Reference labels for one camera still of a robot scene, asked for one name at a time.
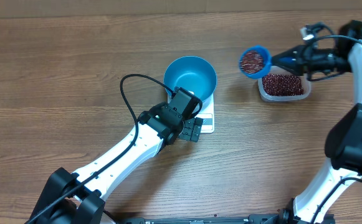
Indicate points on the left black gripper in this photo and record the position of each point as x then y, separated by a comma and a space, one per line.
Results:
191, 128

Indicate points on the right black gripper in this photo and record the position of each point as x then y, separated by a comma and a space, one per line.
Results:
301, 57

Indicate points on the blue plastic measuring scoop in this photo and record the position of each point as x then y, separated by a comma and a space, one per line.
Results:
255, 62

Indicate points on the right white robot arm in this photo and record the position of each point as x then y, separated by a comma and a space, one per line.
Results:
343, 145

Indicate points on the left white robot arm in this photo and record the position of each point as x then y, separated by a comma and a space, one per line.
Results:
80, 196

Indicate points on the white digital kitchen scale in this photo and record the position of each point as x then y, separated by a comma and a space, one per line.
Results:
207, 114

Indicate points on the blue metal bowl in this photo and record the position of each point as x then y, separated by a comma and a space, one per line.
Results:
192, 73

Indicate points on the clear plastic container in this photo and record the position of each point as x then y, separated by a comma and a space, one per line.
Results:
278, 99

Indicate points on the red beans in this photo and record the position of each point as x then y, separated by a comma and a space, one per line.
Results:
282, 85

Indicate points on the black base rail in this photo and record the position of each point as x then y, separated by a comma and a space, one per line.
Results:
251, 219

